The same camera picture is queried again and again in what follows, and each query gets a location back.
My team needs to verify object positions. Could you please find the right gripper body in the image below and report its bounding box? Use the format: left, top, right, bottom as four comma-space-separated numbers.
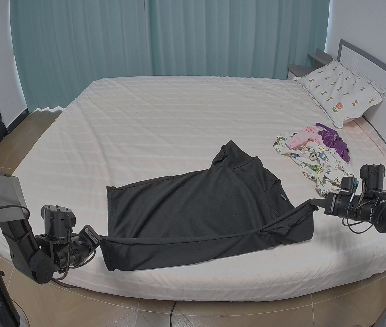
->
324, 192, 362, 221

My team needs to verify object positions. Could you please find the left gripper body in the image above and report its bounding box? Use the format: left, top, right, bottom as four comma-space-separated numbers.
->
67, 235, 102, 266

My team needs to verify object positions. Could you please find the black T-shirt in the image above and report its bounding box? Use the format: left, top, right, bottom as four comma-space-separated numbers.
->
99, 141, 319, 272

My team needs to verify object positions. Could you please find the bed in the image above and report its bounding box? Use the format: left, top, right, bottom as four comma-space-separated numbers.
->
0, 39, 386, 302

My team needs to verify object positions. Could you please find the white printed pyjama top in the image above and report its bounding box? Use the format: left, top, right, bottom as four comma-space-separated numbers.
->
272, 131, 356, 198

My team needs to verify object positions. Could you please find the purple satin garment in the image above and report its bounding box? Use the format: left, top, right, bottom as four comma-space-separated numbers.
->
315, 123, 352, 162

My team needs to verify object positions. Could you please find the pink garment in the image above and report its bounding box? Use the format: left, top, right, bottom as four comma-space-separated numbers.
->
288, 126, 324, 150

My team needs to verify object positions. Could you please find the white printed pillow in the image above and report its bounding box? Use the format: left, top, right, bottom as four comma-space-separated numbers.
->
293, 60, 385, 129

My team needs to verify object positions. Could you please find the grey bedside table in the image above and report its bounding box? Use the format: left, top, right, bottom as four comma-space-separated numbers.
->
288, 48, 334, 80

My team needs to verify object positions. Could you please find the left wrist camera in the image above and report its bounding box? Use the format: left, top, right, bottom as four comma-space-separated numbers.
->
83, 226, 99, 250

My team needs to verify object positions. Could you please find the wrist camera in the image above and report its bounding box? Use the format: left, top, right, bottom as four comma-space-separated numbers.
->
83, 226, 99, 250
340, 177, 360, 197

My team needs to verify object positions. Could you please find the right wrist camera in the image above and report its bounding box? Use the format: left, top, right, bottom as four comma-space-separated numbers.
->
340, 177, 360, 197

